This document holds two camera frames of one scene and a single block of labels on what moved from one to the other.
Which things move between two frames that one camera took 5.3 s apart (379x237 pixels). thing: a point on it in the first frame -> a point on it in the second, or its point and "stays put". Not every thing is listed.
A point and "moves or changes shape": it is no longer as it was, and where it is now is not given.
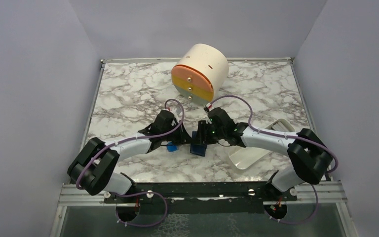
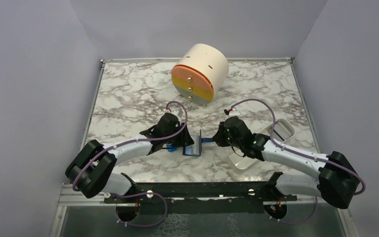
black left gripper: x=183 y=137 stays put
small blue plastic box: x=171 y=147 stays put
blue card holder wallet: x=198 y=149 moves or changes shape
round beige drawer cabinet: x=201 y=73 stays put
